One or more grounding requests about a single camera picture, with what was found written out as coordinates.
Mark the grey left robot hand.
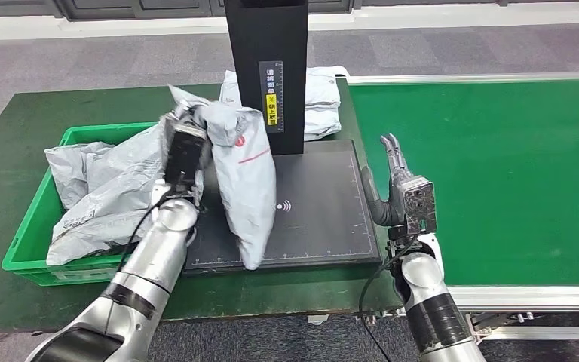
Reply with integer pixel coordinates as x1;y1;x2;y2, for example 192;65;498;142
161;99;210;138

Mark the ruler label sticker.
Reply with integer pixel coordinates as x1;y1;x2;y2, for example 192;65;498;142
258;60;284;134

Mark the flat white parcel bag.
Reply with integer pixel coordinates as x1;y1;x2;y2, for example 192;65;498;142
219;66;342;118

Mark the green conveyor belt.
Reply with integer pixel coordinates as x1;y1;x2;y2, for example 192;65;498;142
347;71;579;341

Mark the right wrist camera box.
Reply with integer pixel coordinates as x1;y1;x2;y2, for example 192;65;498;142
401;176;438;236

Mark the white parcel bag red print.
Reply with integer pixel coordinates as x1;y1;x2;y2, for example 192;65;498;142
46;119;170;267
167;84;278;271

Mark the metal conveyor bracket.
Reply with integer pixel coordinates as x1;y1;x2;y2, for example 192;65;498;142
469;311;535;343

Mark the green plastic crate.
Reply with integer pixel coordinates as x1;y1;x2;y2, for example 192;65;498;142
1;122;170;287

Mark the grey parcel red stain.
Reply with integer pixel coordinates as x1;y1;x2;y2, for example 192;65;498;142
44;141;118;211

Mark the black inbound scanner machine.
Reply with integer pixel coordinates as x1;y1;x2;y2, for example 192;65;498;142
182;0;383;276

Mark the black right camera cable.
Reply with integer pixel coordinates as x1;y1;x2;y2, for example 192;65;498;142
358;235;421;362

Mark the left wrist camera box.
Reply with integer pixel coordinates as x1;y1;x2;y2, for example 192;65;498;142
163;124;210;189

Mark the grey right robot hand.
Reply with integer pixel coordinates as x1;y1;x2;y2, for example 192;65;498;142
360;133;416;227

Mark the black left camera cable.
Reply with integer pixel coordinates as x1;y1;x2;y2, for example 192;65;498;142
115;195;181;273

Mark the black camera cable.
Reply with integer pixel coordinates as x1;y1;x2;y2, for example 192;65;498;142
115;195;181;273
358;235;421;362

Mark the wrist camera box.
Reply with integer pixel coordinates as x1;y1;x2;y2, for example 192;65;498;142
401;176;438;236
163;124;210;189

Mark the glass partition grey frame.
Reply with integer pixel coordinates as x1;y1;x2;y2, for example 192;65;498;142
0;0;579;21

